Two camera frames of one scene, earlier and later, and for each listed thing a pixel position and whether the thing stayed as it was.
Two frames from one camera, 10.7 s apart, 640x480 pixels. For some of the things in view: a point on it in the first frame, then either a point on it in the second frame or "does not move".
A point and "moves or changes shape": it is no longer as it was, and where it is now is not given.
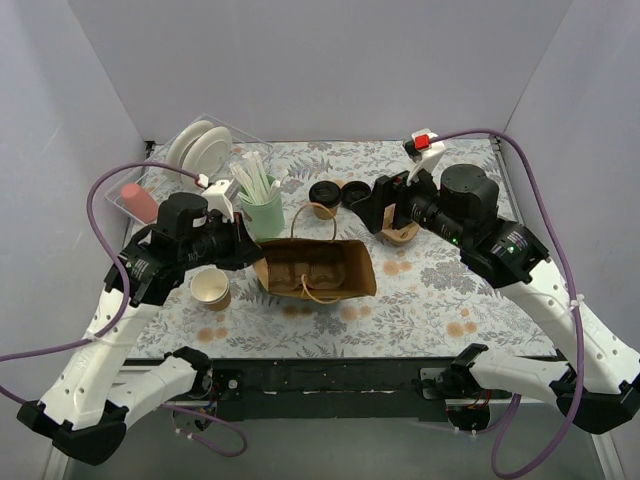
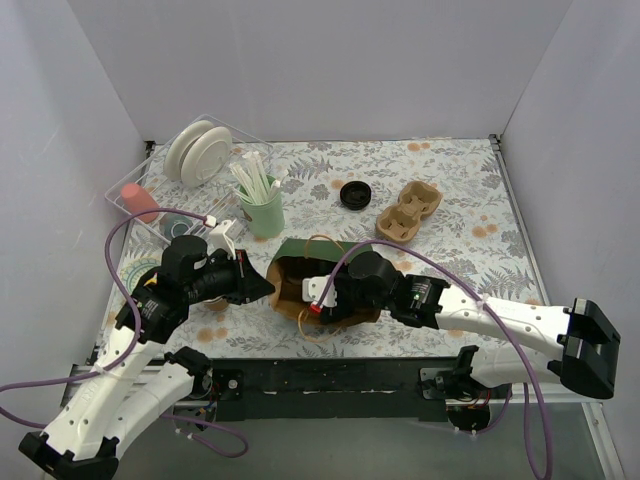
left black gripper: [239, 240] → [241, 279]
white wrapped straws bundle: [250, 176] does not move
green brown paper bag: [321, 269] moves or changes shape
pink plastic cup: [140, 202] does not move
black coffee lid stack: [354, 191] does not move
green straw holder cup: [267, 219] does not move
